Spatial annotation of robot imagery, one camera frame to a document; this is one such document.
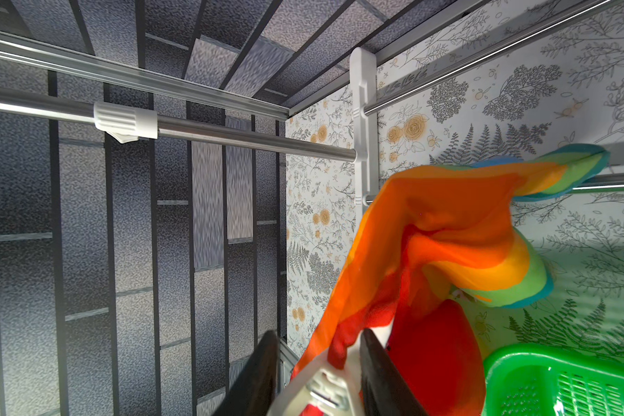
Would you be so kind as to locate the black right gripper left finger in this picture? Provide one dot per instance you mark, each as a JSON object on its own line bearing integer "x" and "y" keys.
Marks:
{"x": 254, "y": 390}

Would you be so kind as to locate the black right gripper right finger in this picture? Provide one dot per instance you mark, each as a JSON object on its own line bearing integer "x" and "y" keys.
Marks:
{"x": 384, "y": 392}

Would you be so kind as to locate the colourful orange white kids jacket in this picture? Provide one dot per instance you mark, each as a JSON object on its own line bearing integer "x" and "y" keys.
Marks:
{"x": 430, "y": 231}

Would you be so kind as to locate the green plastic basket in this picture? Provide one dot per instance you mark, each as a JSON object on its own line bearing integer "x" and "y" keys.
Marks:
{"x": 530, "y": 379}

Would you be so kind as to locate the metal clothes rack white joints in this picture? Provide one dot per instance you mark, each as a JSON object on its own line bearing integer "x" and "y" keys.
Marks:
{"x": 148, "y": 124}

